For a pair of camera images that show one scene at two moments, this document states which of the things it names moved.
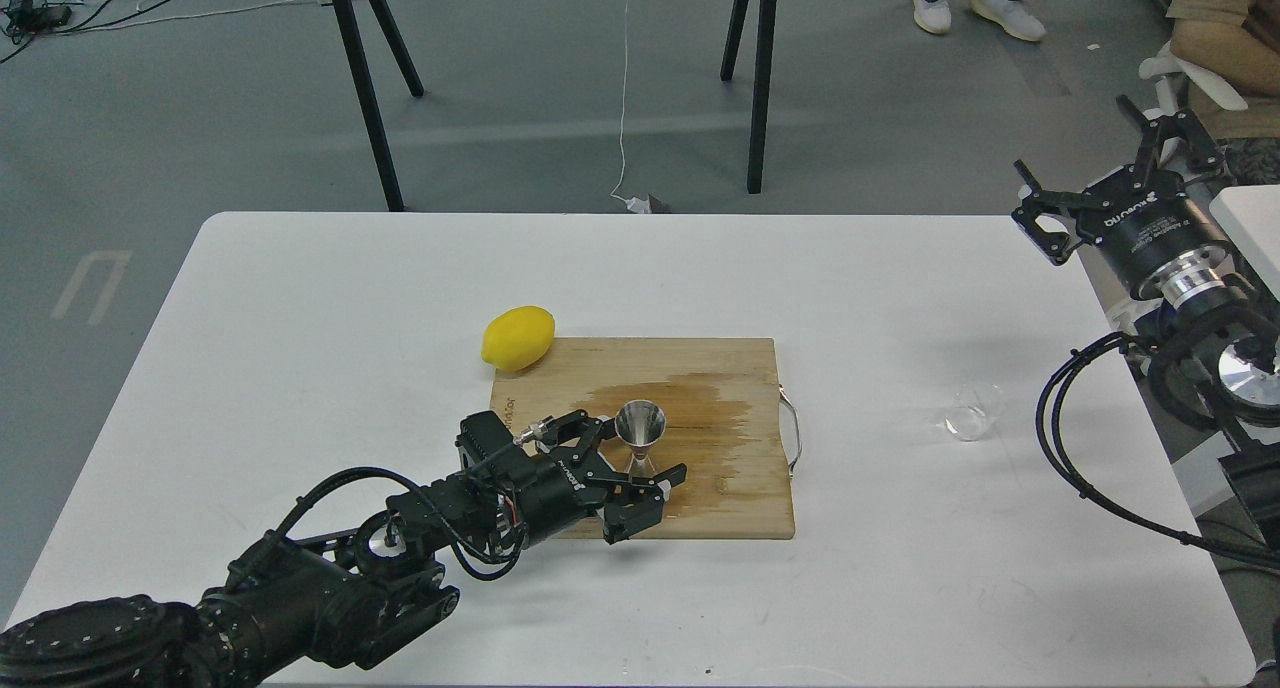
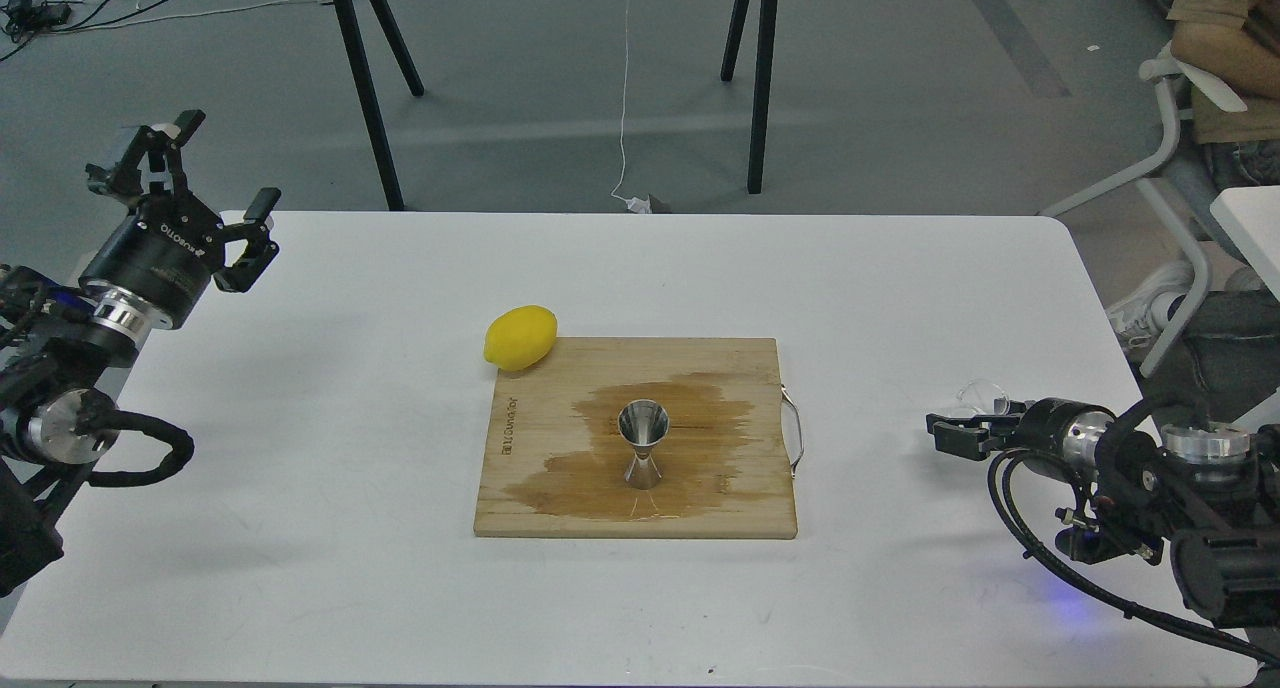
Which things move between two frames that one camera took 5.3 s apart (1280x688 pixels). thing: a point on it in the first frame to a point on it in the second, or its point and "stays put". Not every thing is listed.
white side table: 1251,216 stays put
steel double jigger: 640,423 stays put
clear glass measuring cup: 972,408 stays put
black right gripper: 1140,216 to 1057,437
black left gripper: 536,490 to 162,256
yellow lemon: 518,338 stays put
